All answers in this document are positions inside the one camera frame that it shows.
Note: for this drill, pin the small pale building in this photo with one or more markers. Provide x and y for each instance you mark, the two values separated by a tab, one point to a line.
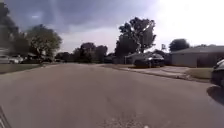
131	57

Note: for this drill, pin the distant row of trees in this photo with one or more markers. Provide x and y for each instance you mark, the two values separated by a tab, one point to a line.
88	51

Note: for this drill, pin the grey asphalt road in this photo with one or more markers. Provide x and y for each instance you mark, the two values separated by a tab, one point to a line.
100	96

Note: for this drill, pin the tall dark tree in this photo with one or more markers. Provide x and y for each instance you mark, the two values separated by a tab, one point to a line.
136	35

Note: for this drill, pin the dark parked car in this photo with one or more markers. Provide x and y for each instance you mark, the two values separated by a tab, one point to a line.
150	61

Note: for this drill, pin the pale concrete driveway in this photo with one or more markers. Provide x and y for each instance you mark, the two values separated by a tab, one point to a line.
166	70

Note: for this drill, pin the round tree behind house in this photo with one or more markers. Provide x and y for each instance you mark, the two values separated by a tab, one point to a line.
179	44

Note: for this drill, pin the large round tree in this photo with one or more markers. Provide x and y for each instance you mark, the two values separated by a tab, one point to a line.
43	40

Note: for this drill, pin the low house with grey roof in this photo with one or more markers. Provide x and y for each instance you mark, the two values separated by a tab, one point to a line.
196	56

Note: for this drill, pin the grass patch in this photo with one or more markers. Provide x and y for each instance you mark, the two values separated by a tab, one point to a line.
200	72

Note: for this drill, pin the grass verge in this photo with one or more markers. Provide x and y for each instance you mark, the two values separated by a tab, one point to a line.
16	68

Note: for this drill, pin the white car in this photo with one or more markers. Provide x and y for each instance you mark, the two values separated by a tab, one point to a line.
8	60

